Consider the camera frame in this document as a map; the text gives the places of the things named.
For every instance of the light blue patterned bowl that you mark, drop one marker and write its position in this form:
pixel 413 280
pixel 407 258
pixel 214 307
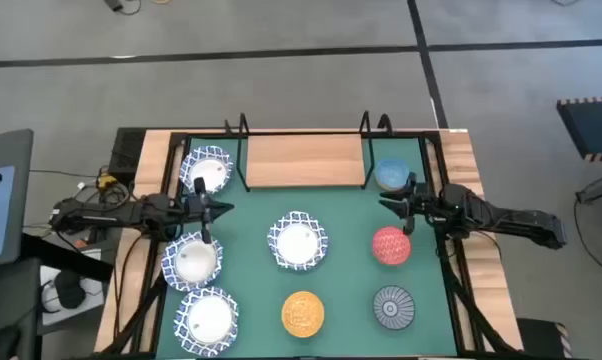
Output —
pixel 391 174

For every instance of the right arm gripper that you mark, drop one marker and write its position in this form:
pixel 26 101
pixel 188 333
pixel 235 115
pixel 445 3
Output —
pixel 423 205

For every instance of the black computer mouse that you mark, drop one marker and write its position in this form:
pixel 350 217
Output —
pixel 8 342

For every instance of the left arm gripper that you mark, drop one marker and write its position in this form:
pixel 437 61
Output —
pixel 197 207

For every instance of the white paper sheet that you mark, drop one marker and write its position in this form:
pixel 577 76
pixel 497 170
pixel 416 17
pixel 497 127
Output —
pixel 93 290

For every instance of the black ventilated box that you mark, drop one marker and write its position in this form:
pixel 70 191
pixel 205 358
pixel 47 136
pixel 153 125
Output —
pixel 127 150

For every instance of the black power adapter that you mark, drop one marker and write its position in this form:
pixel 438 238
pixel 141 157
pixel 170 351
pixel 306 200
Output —
pixel 114 4

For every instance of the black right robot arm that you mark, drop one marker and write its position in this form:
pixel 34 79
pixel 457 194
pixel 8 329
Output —
pixel 506 220

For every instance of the blue white patterned paper plate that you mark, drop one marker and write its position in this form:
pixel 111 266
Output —
pixel 297 243
pixel 217 165
pixel 193 262
pixel 207 320

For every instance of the dark blue striped bowl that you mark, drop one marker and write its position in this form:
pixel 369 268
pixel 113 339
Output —
pixel 393 307

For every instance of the black metal rig frame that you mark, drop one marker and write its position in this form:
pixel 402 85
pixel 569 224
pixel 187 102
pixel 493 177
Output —
pixel 178 142

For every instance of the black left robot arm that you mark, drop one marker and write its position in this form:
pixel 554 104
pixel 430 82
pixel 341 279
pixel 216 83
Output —
pixel 111 215

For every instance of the black mat with striped edge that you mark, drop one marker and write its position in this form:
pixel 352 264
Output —
pixel 596 127

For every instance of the black box with striped edge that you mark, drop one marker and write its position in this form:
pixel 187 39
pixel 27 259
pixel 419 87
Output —
pixel 536 340

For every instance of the wooden shelf board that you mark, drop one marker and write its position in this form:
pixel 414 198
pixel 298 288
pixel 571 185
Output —
pixel 306 160

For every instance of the black desk edge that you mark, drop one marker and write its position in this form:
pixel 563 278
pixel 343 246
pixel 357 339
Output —
pixel 66 257

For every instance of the yellow connector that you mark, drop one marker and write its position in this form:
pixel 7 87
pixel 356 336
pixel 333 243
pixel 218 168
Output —
pixel 107 181

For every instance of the green table mat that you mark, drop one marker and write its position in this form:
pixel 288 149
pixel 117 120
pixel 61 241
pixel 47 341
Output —
pixel 346 280

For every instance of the yellow bowl with blue outside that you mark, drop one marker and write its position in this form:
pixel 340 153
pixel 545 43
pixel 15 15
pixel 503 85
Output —
pixel 302 314

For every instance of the red patterned bowl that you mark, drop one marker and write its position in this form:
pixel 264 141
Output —
pixel 391 246

